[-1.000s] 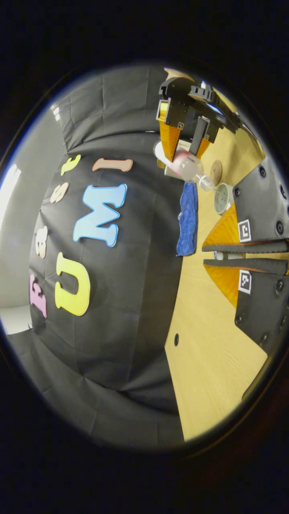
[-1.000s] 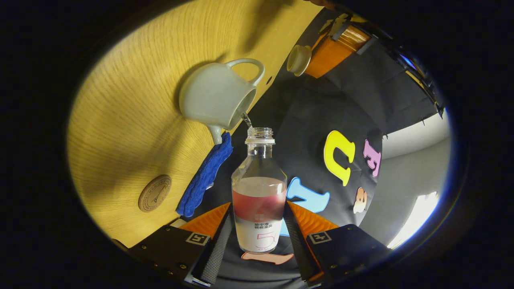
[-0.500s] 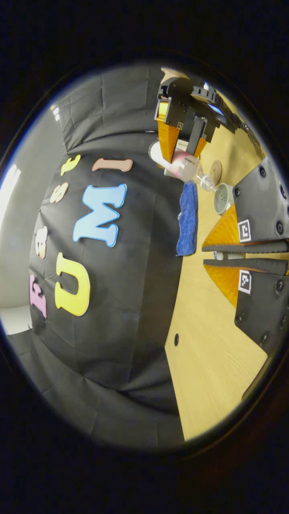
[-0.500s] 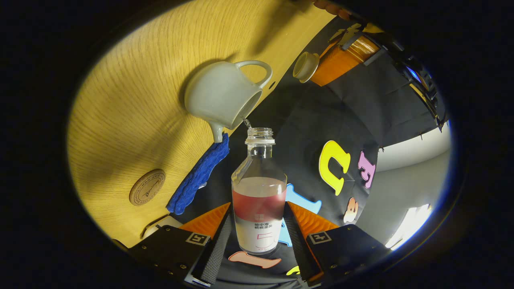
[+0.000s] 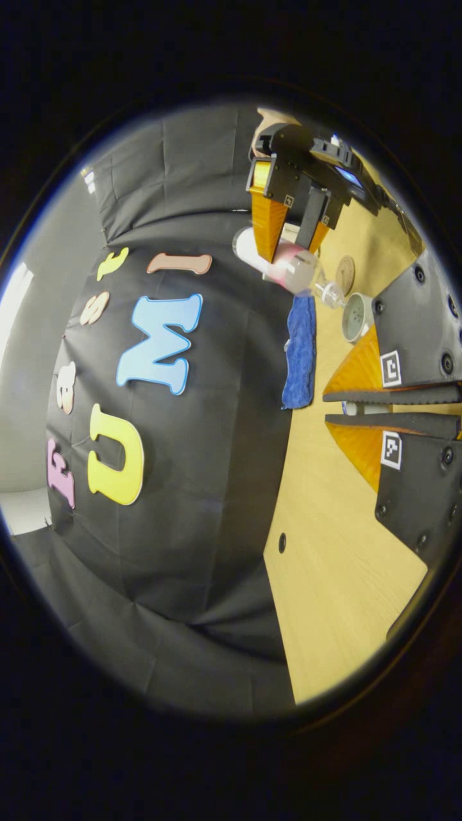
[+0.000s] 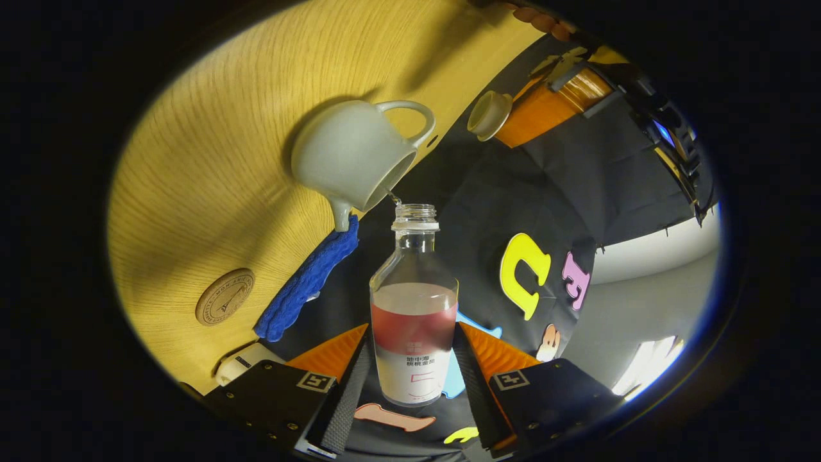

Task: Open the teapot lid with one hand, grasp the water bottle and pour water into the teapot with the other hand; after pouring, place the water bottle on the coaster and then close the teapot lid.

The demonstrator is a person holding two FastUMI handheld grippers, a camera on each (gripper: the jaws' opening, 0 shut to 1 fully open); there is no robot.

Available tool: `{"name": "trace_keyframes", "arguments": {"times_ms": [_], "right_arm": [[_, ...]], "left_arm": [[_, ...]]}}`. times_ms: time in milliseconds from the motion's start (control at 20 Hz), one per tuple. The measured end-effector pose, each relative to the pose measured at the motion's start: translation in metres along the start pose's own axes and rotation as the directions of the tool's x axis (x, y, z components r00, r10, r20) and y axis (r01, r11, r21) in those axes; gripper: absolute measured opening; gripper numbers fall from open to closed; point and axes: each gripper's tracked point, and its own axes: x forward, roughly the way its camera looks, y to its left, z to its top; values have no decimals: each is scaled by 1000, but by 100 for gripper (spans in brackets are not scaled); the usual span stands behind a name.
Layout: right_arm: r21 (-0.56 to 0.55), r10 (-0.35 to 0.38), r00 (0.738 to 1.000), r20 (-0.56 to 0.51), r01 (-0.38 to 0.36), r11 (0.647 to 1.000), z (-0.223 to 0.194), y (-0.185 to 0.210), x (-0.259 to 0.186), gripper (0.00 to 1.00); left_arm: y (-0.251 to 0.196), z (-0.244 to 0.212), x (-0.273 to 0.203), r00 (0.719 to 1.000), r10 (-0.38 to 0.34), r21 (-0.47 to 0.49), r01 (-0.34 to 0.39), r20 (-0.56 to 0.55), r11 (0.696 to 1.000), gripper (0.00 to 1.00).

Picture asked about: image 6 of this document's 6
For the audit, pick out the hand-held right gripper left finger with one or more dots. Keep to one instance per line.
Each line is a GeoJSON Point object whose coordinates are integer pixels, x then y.
{"type": "Point", "coordinates": [349, 398]}

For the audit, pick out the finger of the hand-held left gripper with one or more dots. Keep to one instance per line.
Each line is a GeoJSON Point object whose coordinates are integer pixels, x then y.
{"type": "Point", "coordinates": [590, 86]}
{"type": "Point", "coordinates": [532, 112]}

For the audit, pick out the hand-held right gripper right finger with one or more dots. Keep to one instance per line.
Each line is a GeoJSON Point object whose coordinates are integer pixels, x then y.
{"type": "Point", "coordinates": [471, 391]}

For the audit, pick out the clear water bottle pink label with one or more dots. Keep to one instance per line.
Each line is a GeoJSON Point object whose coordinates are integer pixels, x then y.
{"type": "Point", "coordinates": [414, 321]}

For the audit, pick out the round wooden coaster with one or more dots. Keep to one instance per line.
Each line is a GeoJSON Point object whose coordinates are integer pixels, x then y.
{"type": "Point", "coordinates": [225, 297]}

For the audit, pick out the white teacup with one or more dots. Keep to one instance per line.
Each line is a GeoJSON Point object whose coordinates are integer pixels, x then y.
{"type": "Point", "coordinates": [349, 160]}

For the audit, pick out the white toaster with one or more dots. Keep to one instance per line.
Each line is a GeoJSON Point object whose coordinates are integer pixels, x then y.
{"type": "Point", "coordinates": [247, 362]}

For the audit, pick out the blue towel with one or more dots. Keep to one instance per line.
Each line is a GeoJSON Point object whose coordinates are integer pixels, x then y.
{"type": "Point", "coordinates": [308, 282]}

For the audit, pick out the ceiling light panel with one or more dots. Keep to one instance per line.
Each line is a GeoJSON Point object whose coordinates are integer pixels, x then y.
{"type": "Point", "coordinates": [644, 369]}

